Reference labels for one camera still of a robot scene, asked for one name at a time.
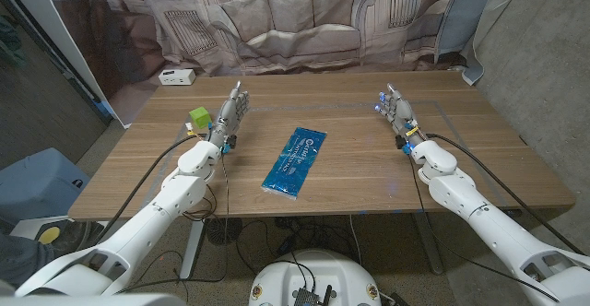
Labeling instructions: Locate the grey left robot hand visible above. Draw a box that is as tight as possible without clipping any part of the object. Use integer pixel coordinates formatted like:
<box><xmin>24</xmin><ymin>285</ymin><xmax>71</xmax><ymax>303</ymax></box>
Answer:
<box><xmin>206</xmin><ymin>80</ymin><xmax>251</xmax><ymax>149</ymax></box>

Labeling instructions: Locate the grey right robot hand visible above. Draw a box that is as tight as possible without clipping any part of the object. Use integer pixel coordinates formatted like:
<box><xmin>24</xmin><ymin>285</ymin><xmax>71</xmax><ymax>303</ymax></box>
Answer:
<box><xmin>373</xmin><ymin>82</ymin><xmax>428</xmax><ymax>148</ymax></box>

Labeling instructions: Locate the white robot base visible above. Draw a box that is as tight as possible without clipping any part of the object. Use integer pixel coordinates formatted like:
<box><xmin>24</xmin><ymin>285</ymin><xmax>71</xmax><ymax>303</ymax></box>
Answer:
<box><xmin>248</xmin><ymin>249</ymin><xmax>383</xmax><ymax>306</ymax></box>

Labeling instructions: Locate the green block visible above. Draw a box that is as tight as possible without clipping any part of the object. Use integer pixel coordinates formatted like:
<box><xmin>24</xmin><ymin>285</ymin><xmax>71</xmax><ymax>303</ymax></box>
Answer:
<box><xmin>188</xmin><ymin>106</ymin><xmax>213</xmax><ymax>130</ymax></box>

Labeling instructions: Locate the white power strip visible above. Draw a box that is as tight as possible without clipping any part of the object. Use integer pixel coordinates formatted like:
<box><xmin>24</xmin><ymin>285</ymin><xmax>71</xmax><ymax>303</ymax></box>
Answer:
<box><xmin>158</xmin><ymin>68</ymin><xmax>196</xmax><ymax>87</ymax></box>

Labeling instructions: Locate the blue gel pack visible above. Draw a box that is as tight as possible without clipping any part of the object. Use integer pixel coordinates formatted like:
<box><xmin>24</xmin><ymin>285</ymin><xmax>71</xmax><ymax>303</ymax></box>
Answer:
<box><xmin>261</xmin><ymin>126</ymin><xmax>328</xmax><ymax>201</ymax></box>

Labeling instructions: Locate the printed sofa backdrop cloth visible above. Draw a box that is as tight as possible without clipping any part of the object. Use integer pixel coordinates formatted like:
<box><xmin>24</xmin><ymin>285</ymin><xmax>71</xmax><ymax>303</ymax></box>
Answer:
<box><xmin>35</xmin><ymin>0</ymin><xmax>502</xmax><ymax>128</ymax></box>

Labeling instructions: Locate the black round floor object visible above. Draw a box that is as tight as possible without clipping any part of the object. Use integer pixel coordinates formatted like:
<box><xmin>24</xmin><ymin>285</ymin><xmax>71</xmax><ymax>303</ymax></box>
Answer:
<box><xmin>206</xmin><ymin>217</ymin><xmax>243</xmax><ymax>246</ymax></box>

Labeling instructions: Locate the white partition panel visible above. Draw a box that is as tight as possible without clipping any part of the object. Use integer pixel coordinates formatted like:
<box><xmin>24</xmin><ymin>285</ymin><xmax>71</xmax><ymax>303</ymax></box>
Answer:
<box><xmin>0</xmin><ymin>0</ymin><xmax>133</xmax><ymax>130</ymax></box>

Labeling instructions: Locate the blue grey bin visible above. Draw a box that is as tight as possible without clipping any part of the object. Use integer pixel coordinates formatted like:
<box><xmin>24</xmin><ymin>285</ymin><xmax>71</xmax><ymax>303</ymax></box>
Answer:
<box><xmin>0</xmin><ymin>147</ymin><xmax>91</xmax><ymax>233</ymax></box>

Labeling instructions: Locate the black yellow foot pedal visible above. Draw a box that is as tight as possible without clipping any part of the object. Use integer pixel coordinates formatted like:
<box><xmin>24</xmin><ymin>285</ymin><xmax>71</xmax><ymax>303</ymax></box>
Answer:
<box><xmin>35</xmin><ymin>220</ymin><xmax>108</xmax><ymax>253</ymax></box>

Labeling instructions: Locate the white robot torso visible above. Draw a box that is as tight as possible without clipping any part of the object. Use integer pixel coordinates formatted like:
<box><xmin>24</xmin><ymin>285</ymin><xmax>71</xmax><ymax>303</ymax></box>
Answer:
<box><xmin>0</xmin><ymin>293</ymin><xmax>187</xmax><ymax>306</ymax></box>

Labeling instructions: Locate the white floor board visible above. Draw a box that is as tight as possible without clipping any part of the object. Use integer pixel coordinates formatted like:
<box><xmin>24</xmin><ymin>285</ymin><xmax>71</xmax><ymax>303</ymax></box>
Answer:
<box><xmin>8</xmin><ymin>216</ymin><xmax>70</xmax><ymax>252</ymax></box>

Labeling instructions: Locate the person leg with dark shoe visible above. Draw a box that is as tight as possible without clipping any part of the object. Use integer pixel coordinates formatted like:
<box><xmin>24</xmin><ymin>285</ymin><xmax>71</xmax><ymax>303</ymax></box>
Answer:
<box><xmin>0</xmin><ymin>220</ymin><xmax>108</xmax><ymax>289</ymax></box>

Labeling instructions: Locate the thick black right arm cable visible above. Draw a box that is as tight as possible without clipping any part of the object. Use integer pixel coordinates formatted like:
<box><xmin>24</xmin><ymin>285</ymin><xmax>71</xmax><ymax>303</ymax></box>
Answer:
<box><xmin>424</xmin><ymin>132</ymin><xmax>590</xmax><ymax>257</ymax></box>

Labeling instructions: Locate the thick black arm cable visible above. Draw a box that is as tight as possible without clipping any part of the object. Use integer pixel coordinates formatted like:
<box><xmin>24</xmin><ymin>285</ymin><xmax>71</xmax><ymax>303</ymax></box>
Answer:
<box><xmin>91</xmin><ymin>133</ymin><xmax>211</xmax><ymax>248</ymax></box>
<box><xmin>424</xmin><ymin>132</ymin><xmax>590</xmax><ymax>257</ymax></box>

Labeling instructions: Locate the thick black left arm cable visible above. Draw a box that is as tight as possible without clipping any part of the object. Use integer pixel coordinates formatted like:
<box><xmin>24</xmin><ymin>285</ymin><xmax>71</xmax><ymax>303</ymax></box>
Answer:
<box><xmin>91</xmin><ymin>133</ymin><xmax>211</xmax><ymax>248</ymax></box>

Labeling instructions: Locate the thin black mouse cable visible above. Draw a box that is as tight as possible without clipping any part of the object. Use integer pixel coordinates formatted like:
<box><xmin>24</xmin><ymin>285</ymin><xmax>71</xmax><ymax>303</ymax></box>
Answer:
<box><xmin>182</xmin><ymin>183</ymin><xmax>218</xmax><ymax>222</ymax></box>

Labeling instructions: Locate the black cable tangle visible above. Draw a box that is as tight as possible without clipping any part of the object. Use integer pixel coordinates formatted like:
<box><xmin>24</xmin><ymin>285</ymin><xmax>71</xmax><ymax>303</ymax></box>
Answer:
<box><xmin>234</xmin><ymin>216</ymin><xmax>360</xmax><ymax>275</ymax></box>

